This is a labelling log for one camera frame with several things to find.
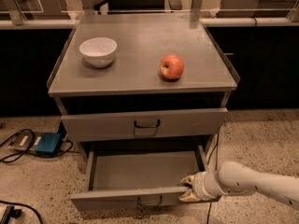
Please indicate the blue box device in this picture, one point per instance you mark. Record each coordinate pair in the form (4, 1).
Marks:
(48, 144)

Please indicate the grey top drawer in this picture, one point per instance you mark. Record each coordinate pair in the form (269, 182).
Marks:
(151, 124)

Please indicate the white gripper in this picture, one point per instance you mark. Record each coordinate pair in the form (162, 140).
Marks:
(198, 186)

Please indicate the white ceramic bowl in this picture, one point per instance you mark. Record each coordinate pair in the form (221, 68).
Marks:
(99, 52)

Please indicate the glass partition rail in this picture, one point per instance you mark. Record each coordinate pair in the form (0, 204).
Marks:
(66, 13)

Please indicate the red apple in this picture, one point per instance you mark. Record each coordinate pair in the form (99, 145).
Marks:
(171, 67)

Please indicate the silver flat device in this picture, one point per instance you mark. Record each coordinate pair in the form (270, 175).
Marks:
(25, 141)

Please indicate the black power strip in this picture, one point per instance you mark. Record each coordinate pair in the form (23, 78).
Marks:
(9, 213)

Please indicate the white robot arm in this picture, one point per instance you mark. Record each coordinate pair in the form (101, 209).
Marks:
(234, 179)

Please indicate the grey metal drawer cabinet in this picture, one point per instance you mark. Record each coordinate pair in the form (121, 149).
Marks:
(132, 82)

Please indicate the grey drawer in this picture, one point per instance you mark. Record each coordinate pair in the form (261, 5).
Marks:
(129, 179)
(151, 124)

